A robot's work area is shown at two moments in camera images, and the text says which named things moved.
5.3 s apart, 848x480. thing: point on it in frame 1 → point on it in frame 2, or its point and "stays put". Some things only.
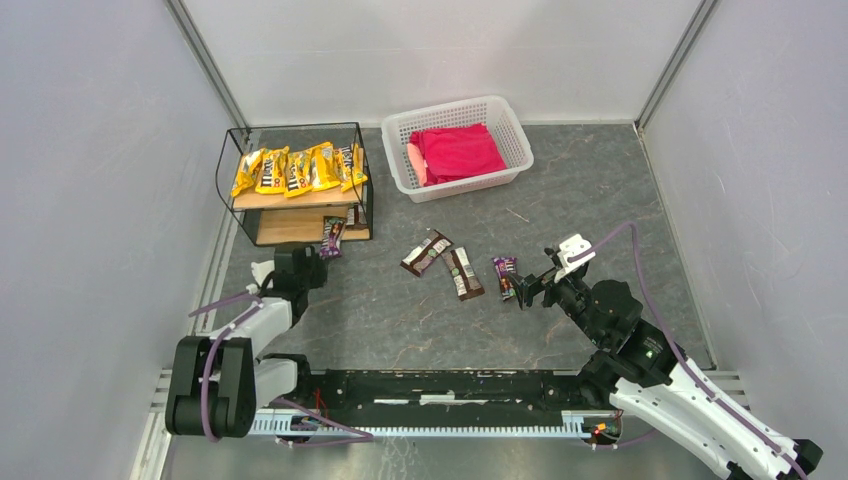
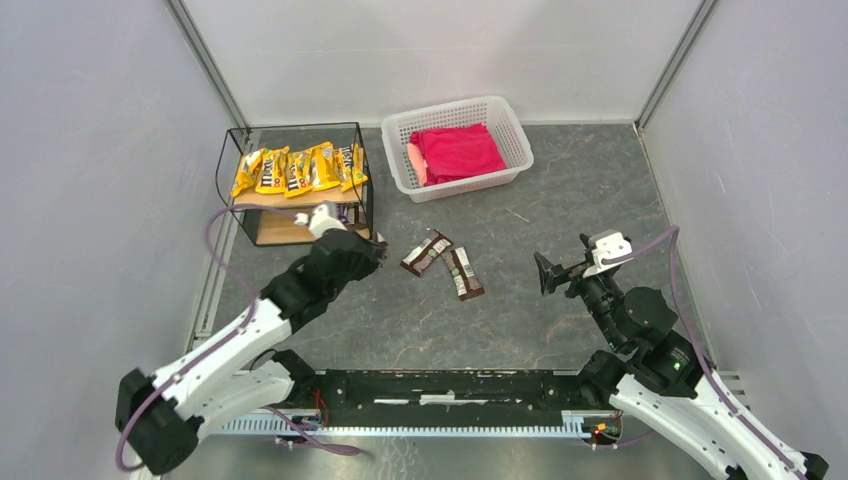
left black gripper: (312, 263) → (361, 249)
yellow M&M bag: (298, 173) stays put
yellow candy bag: (350, 168) stays put
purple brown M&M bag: (506, 268) → (342, 213)
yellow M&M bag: (271, 179) stays put
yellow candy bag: (245, 177) stays put
